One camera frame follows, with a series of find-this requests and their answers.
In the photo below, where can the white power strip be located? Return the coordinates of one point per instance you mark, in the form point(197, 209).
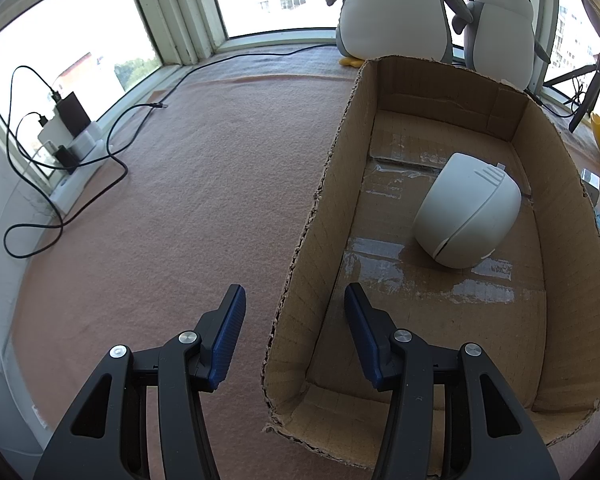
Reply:
point(79, 156)

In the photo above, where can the white plug-in device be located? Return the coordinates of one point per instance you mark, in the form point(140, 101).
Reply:
point(467, 212)

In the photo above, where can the pink felt mat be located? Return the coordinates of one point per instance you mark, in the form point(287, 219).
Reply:
point(214, 190)

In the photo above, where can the large penguin plush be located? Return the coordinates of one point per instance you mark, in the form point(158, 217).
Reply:
point(369, 29)

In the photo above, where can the brown cardboard box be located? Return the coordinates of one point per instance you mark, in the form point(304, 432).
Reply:
point(533, 303)

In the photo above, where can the black tripod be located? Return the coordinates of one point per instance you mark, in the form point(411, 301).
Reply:
point(579, 90)

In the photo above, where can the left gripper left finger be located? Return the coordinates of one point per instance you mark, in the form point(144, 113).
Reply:
point(103, 434)

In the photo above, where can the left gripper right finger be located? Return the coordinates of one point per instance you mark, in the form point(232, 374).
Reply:
point(487, 432)

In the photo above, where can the small penguin plush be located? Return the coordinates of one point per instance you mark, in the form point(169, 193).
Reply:
point(499, 40)

